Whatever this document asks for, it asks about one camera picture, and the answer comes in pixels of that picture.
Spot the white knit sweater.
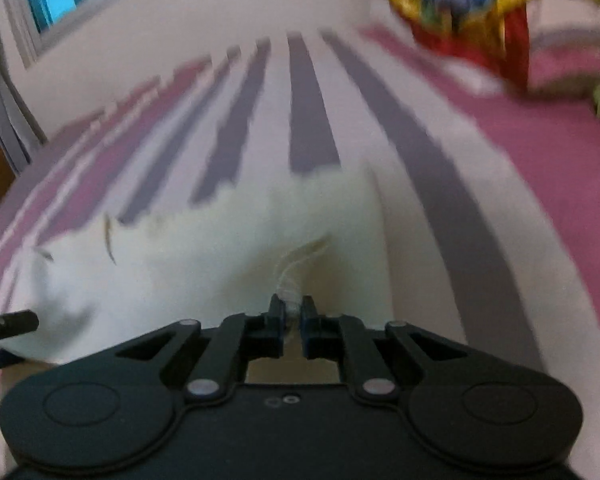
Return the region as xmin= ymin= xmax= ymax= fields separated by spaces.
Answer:
xmin=1 ymin=167 xmax=393 ymax=364

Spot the pink grey striped bedspread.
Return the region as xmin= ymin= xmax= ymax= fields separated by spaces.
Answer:
xmin=0 ymin=24 xmax=600 ymax=479

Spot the striped pink pillow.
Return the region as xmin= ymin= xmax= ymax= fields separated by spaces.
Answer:
xmin=527 ymin=0 xmax=600 ymax=96

